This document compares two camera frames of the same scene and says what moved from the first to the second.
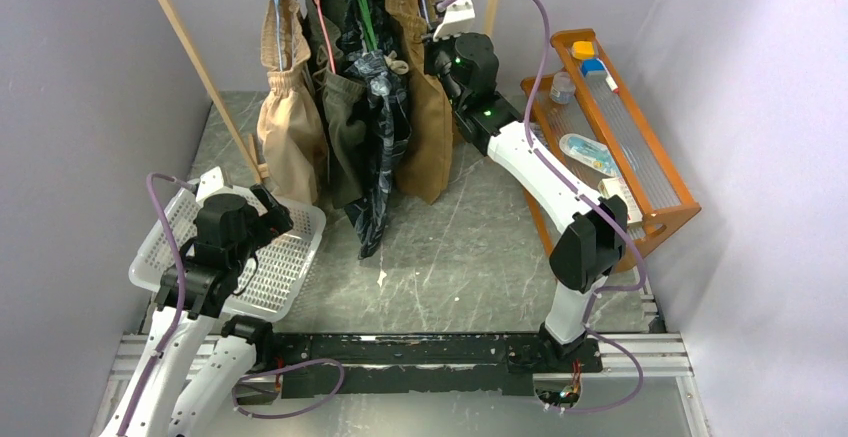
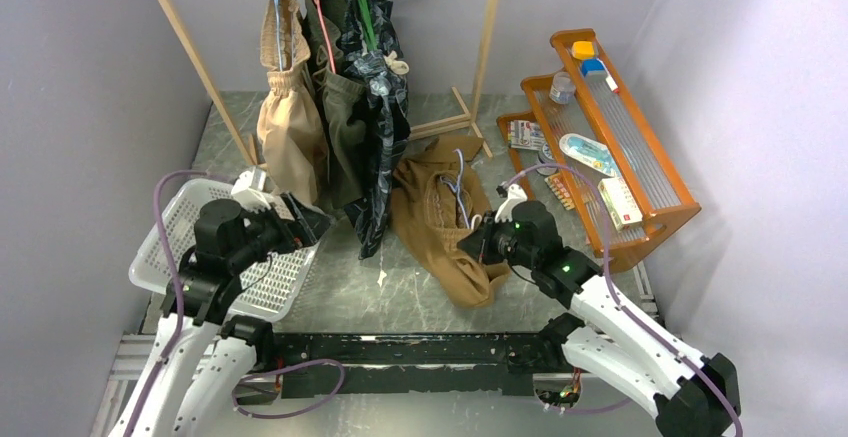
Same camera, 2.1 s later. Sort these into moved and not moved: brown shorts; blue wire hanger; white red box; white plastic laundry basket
Moved: brown shorts
Not moved: blue wire hanger; white plastic laundry basket; white red box
